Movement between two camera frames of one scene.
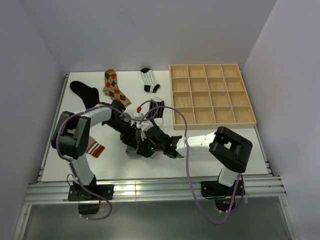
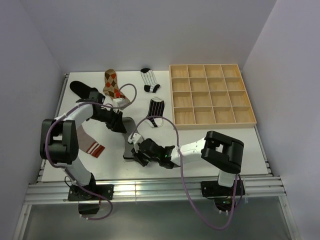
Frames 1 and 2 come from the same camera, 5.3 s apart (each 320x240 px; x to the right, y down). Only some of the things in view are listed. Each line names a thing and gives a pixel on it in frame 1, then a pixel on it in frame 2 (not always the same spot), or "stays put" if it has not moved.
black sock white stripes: x=89 y=95 stays put
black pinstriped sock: x=156 y=112 stays put
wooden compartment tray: x=211 y=96 stays put
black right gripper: x=142 y=149 -> x=138 y=157
